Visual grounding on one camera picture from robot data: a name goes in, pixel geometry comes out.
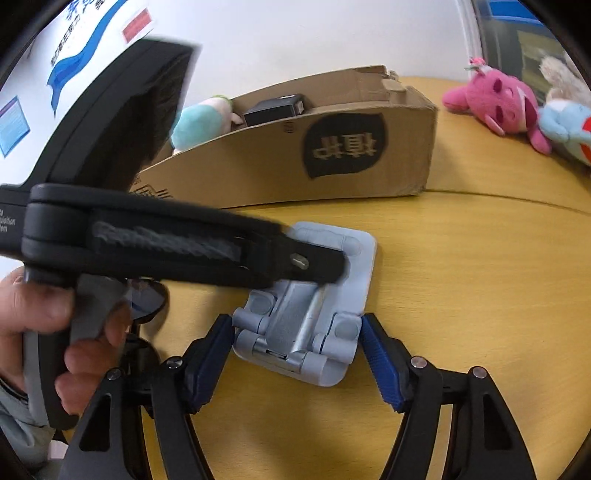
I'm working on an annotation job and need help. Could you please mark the grey folding phone stand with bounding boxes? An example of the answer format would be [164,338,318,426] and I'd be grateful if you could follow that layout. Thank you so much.
[232,221,378,387]

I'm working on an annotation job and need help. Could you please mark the black sunglasses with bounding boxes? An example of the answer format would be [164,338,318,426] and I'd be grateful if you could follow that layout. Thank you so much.
[125,280,169,324]

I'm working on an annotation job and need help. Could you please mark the person's left hand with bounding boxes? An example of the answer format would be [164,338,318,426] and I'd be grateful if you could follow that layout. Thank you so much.
[0,268,133,416]

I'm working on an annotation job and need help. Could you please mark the brown cardboard box tray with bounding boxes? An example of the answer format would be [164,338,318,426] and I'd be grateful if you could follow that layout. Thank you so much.
[131,65,438,208]

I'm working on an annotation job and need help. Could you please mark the small black box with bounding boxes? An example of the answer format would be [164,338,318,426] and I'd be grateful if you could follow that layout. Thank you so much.
[243,94,305,127]

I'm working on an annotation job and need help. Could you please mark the teal and pink plush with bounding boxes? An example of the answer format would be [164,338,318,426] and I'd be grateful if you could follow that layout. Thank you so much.
[169,95,243,154]

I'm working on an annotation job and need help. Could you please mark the pink bear plush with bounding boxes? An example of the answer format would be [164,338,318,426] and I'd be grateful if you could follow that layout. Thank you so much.
[442,57,552,155]

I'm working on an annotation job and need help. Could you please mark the blue and white plush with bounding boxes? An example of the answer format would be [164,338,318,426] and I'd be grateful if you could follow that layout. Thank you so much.
[538,99,590,166]

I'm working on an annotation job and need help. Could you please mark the beige fluffy plush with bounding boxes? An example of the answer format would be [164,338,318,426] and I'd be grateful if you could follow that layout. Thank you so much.
[539,53,591,107]

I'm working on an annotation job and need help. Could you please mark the blue framed wall poster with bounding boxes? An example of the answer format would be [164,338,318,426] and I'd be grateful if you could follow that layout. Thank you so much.
[0,96,30,157]

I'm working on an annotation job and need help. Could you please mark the red wall notice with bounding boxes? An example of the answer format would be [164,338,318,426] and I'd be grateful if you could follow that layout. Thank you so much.
[122,8,152,43]

